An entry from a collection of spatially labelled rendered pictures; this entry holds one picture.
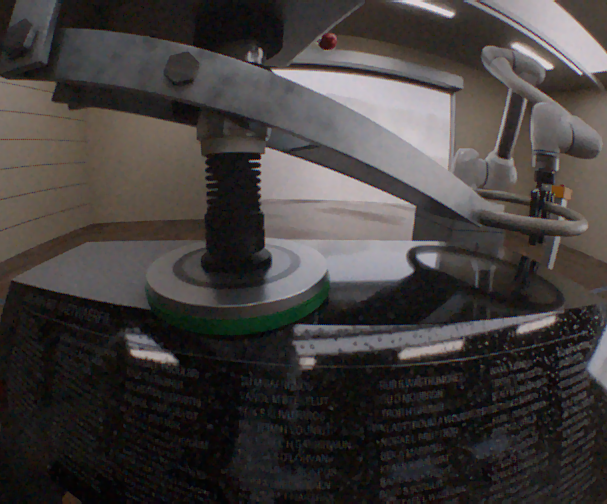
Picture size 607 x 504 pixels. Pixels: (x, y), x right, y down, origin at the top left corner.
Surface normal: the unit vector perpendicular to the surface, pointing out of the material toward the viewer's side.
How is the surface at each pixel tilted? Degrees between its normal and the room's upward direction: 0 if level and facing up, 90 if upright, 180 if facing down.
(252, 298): 0
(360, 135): 90
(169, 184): 90
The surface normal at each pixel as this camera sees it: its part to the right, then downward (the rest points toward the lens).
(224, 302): 0.03, -0.95
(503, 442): -0.01, -0.45
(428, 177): 0.41, 0.29
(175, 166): 0.07, 0.31
